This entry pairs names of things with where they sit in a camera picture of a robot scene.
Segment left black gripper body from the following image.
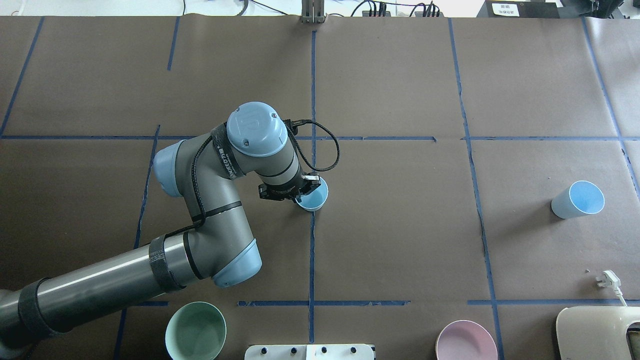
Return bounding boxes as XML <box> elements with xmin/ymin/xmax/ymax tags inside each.
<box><xmin>258</xmin><ymin>172</ymin><xmax>320</xmax><ymax>201</ymax></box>

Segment blue cup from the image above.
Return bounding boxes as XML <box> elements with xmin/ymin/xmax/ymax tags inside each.
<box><xmin>550</xmin><ymin>180</ymin><xmax>606</xmax><ymax>220</ymax></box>
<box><xmin>296</xmin><ymin>177</ymin><xmax>329</xmax><ymax>212</ymax></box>

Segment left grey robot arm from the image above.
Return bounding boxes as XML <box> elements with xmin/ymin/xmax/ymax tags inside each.
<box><xmin>1</xmin><ymin>101</ymin><xmax>321</xmax><ymax>360</ymax></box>

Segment green bowl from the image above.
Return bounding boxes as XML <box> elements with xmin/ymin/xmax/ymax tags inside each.
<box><xmin>164</xmin><ymin>301</ymin><xmax>227</xmax><ymax>360</ymax></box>

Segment pink bowl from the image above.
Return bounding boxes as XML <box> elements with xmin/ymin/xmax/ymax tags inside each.
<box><xmin>434</xmin><ymin>320</ymin><xmax>499</xmax><ymax>360</ymax></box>

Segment white plug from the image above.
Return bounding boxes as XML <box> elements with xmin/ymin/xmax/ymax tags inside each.
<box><xmin>595</xmin><ymin>269</ymin><xmax>628</xmax><ymax>307</ymax></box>

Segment cream toaster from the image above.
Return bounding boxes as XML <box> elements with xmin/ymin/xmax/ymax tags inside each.
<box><xmin>555</xmin><ymin>305</ymin><xmax>640</xmax><ymax>360</ymax></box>

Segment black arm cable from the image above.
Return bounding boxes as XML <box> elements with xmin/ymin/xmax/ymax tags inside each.
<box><xmin>190</xmin><ymin>118</ymin><xmax>341</xmax><ymax>236</ymax></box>

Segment white pole base plate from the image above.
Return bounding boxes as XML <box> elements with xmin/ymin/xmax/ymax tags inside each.
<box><xmin>244</xmin><ymin>343</ymin><xmax>377</xmax><ymax>360</ymax></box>

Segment aluminium frame post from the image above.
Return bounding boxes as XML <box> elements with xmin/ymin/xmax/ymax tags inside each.
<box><xmin>301</xmin><ymin>0</ymin><xmax>327</xmax><ymax>24</ymax></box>

